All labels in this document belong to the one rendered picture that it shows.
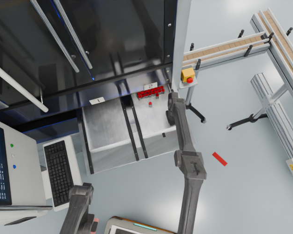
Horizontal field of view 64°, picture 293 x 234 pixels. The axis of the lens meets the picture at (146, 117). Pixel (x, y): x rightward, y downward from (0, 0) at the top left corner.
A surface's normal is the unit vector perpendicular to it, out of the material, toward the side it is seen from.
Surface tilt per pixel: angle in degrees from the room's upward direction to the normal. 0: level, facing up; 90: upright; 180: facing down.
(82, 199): 41
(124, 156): 0
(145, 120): 0
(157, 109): 0
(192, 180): 30
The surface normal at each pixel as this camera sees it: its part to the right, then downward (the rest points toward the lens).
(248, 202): -0.06, -0.36
